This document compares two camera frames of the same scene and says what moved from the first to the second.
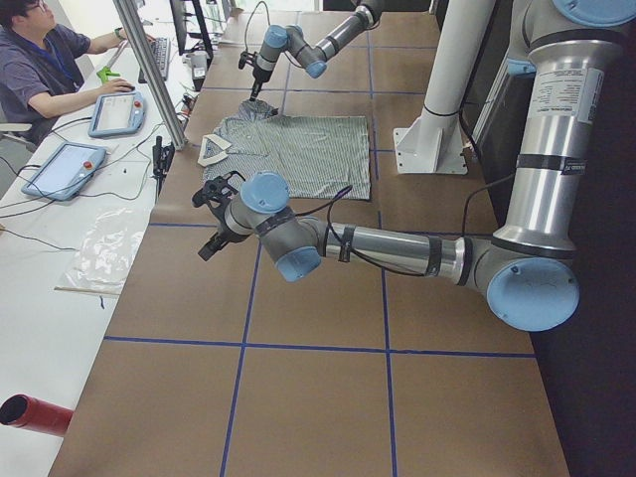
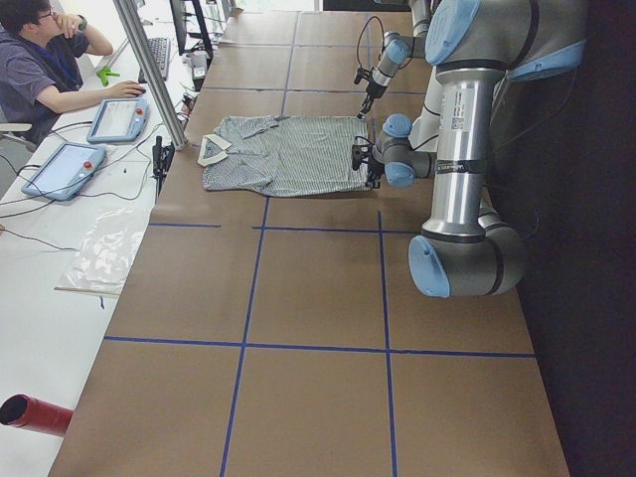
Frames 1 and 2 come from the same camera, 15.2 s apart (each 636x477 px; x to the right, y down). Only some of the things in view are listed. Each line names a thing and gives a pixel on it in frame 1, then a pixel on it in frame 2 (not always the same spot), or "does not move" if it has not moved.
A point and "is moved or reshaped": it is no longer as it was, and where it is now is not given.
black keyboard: (161, 49) does not move
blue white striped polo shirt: (317, 156) is moved or reshaped
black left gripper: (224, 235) -> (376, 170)
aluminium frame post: (154, 73) does not move
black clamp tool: (162, 157) does not move
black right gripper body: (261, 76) -> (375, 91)
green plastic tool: (105, 73) does not move
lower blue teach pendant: (69, 169) does not move
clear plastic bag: (104, 253) does not move
